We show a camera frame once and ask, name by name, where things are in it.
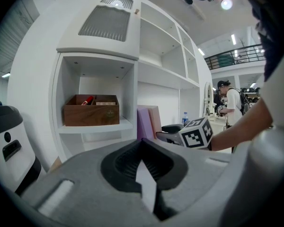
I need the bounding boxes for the black balcony railing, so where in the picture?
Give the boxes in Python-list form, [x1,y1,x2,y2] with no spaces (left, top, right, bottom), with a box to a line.
[204,44,267,70]

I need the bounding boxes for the brown cardboard box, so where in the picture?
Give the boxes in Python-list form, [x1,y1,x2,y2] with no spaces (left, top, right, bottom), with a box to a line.
[48,156,62,174]

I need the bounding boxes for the white black robot machine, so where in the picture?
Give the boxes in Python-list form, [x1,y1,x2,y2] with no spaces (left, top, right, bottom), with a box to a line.
[0,104,42,195]

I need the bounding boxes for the person's right forearm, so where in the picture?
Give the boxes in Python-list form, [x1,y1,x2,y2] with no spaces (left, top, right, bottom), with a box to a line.
[209,97,274,152]

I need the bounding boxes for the pink folder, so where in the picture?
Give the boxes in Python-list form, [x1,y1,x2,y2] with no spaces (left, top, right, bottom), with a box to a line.
[148,105,162,139]

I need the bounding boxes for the brown wooden organizer box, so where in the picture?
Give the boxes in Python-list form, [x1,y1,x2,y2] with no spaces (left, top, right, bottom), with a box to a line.
[63,94,120,127]

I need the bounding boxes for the white desk with shelves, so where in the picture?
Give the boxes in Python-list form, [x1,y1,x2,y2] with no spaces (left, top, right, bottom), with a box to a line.
[7,0,213,172]

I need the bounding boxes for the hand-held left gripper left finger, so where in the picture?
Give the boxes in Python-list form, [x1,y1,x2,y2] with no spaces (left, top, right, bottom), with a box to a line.
[21,138,162,227]

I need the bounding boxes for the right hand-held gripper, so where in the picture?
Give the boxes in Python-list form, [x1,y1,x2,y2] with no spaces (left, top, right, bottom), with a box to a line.
[155,116,214,149]

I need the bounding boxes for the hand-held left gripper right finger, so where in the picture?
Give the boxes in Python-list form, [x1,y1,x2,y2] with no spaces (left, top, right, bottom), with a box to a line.
[142,138,232,227]

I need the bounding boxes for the purple folder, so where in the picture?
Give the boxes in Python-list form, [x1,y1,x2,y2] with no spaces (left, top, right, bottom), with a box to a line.
[136,105,157,140]

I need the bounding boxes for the white dressing table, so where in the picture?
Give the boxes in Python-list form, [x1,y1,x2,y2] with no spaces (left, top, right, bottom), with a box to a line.
[198,81,228,137]

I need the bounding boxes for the red marker pen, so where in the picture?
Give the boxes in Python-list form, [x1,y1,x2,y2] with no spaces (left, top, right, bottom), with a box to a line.
[81,96,95,106]

